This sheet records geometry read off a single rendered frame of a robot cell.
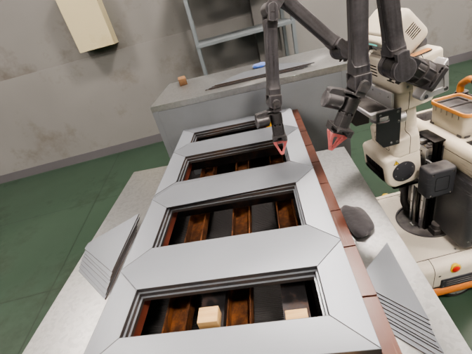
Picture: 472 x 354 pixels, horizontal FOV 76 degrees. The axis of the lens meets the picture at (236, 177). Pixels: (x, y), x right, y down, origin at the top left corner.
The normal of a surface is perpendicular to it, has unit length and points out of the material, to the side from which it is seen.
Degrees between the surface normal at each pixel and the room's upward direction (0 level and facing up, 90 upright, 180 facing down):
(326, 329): 0
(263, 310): 0
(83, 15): 90
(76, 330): 0
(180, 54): 90
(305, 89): 90
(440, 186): 90
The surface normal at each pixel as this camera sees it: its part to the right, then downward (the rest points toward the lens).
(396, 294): -0.22, -0.83
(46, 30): 0.11, 0.50
